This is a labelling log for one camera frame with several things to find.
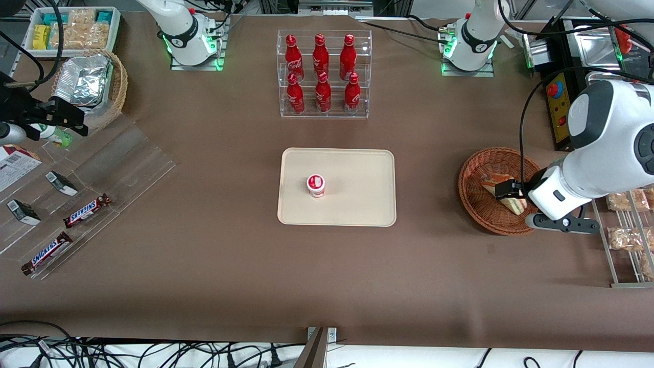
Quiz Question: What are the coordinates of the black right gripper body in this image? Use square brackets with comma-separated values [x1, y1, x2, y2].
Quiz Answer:
[0, 72, 41, 129]

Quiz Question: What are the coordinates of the triangle sandwich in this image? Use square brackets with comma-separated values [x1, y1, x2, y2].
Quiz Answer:
[480, 174, 528, 214]

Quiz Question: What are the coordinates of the brown round wicker basket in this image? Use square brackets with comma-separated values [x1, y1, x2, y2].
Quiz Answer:
[458, 147, 545, 236]

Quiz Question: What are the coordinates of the light wicker basket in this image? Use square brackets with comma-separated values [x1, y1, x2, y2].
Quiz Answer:
[50, 48, 129, 130]

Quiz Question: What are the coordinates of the beige plastic tray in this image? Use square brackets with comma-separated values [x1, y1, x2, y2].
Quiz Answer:
[277, 147, 398, 227]

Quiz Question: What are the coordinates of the green white-capped bottle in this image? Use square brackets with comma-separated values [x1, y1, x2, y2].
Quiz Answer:
[32, 124, 73, 148]

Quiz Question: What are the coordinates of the silver foil container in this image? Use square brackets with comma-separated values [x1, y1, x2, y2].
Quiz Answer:
[53, 55, 114, 109]

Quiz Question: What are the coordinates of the small black carton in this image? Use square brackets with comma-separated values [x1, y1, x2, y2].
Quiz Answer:
[6, 199, 41, 226]
[45, 170, 79, 197]

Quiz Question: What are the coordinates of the white barcode snack box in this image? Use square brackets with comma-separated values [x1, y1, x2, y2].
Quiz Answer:
[0, 144, 43, 193]

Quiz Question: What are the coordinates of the clear acrylic stepped display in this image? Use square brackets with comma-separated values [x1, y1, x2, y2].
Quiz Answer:
[0, 110, 177, 281]

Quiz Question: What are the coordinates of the yellow snack pack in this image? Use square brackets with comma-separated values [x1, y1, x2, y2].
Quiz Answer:
[32, 24, 52, 51]

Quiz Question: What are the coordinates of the brown Snickers bar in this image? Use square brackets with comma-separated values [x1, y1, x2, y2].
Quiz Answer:
[21, 231, 74, 277]
[63, 193, 112, 229]

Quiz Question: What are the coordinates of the clear cracker pack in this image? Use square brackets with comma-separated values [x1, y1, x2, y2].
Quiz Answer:
[50, 23, 110, 51]
[67, 9, 98, 32]

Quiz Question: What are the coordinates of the yellow emergency stop box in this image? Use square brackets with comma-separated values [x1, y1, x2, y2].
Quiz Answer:
[542, 72, 580, 152]

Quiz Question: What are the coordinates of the white plastic bin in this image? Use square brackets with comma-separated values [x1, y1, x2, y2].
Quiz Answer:
[22, 6, 122, 58]

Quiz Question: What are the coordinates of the black steel-topped appliance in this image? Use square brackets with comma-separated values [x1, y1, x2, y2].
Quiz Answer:
[522, 17, 654, 85]

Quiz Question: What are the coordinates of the red cola bottle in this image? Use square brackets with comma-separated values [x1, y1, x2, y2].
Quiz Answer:
[312, 33, 330, 81]
[315, 72, 332, 113]
[284, 34, 305, 82]
[344, 73, 361, 114]
[339, 34, 357, 81]

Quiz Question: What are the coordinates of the clear acrylic bottle rack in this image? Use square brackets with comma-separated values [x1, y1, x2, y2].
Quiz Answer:
[276, 29, 373, 120]

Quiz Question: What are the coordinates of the red cola can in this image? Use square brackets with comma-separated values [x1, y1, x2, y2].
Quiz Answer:
[286, 73, 306, 115]

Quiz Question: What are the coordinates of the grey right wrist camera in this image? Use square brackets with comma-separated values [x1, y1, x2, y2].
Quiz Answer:
[0, 122, 27, 145]

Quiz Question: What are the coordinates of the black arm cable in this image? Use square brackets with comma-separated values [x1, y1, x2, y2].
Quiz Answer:
[519, 66, 654, 201]

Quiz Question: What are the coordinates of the black overhead cable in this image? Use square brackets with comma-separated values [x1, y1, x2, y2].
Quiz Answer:
[0, 0, 65, 94]

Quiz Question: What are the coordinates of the grey wire shelf rack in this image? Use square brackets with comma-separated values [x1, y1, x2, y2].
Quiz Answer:
[592, 188, 654, 288]

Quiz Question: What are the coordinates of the black table cable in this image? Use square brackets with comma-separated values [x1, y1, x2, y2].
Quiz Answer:
[358, 14, 453, 37]

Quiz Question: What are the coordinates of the black cable tangle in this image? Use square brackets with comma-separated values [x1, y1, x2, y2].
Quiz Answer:
[0, 320, 312, 368]

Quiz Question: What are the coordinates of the aluminium frame profile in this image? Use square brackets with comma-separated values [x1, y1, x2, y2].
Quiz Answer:
[294, 327, 338, 368]

